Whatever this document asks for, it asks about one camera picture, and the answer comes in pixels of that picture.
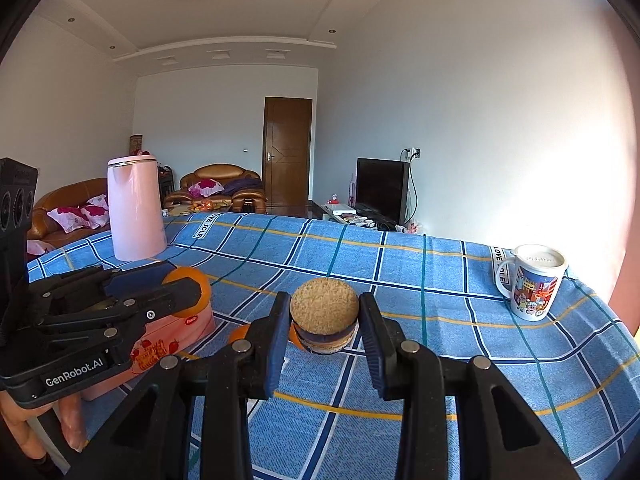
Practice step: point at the brown leather armchair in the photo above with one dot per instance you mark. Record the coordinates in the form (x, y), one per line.
(215, 175)

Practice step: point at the pink bottle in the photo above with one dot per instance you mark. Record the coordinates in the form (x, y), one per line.
(353, 190)

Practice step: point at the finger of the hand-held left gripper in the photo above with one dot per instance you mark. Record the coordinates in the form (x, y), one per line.
(165, 301)
(135, 277)

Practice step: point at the round brown layered pastry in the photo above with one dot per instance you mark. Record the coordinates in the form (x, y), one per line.
(324, 305)

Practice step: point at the white wall socket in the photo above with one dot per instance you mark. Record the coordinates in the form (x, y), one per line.
(413, 152)

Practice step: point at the black television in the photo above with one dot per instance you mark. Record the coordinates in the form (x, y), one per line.
(380, 185)

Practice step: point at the brown leather sofa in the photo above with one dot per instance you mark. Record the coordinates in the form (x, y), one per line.
(55, 200)

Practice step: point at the low television stand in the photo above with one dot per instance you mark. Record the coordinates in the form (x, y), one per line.
(332, 212)

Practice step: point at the dark brown interior door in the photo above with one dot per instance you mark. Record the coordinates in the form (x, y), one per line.
(287, 155)

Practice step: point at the dark wooden shelf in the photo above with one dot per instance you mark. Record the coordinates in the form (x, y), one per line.
(166, 180)

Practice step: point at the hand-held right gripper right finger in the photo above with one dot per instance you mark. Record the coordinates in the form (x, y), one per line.
(372, 345)

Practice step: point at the orange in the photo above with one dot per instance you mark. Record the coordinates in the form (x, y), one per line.
(297, 341)
(187, 274)

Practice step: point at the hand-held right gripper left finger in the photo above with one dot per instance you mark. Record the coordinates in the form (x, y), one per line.
(279, 345)

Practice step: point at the pink electric kettle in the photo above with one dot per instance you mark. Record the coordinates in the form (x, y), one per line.
(137, 210)

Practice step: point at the tall brown vase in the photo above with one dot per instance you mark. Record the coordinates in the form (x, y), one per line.
(137, 145)

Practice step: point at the person's left hand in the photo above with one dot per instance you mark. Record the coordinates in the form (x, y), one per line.
(74, 420)

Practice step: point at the white printed mug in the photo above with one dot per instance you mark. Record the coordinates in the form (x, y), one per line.
(535, 290)

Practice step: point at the purple blanket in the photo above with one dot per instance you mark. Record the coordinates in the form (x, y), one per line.
(245, 185)

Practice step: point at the low coffee table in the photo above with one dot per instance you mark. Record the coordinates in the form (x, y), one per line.
(200, 207)

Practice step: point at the pink tin box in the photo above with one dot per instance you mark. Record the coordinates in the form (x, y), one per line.
(165, 355)

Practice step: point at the pink floral cushion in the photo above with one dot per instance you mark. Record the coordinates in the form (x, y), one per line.
(98, 207)
(206, 188)
(40, 249)
(67, 219)

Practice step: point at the blue checked tablecloth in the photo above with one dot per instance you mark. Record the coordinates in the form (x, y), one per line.
(400, 270)

